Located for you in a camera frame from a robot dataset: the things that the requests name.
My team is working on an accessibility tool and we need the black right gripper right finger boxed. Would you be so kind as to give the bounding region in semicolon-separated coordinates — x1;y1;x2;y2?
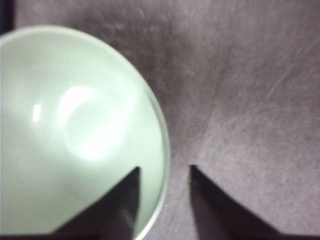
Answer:
189;164;309;240

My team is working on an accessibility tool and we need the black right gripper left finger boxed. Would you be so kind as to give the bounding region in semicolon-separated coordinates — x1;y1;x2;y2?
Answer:
49;167;141;240

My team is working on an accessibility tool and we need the light green bowl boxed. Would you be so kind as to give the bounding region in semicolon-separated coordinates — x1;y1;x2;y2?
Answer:
0;25;171;240

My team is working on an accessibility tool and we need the dark green rectangular tray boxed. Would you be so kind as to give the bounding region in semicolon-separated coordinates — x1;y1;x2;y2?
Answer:
0;0;16;35

